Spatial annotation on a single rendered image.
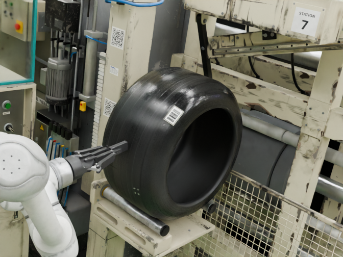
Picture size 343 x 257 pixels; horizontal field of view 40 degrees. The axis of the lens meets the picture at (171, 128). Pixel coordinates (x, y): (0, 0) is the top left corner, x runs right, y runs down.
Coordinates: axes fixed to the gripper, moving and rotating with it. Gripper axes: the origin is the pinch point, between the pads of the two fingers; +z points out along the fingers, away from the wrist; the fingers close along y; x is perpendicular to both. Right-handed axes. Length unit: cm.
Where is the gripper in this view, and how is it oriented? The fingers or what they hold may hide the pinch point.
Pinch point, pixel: (118, 148)
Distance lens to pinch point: 155.6
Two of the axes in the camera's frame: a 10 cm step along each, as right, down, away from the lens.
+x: -0.5, 8.9, 4.5
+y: -7.2, -3.5, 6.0
